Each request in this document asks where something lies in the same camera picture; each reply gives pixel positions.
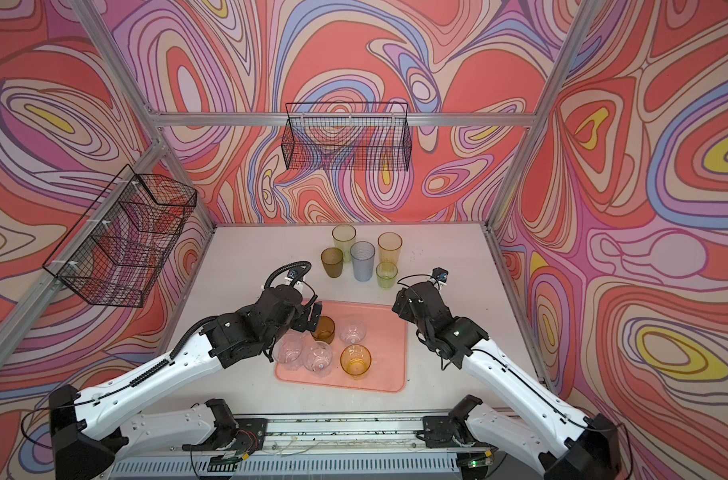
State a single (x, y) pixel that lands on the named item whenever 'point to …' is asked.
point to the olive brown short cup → (332, 259)
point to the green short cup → (386, 273)
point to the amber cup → (355, 360)
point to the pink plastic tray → (386, 340)
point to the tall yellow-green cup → (344, 236)
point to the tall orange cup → (389, 244)
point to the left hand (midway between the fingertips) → (310, 298)
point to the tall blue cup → (362, 254)
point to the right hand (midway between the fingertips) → (411, 305)
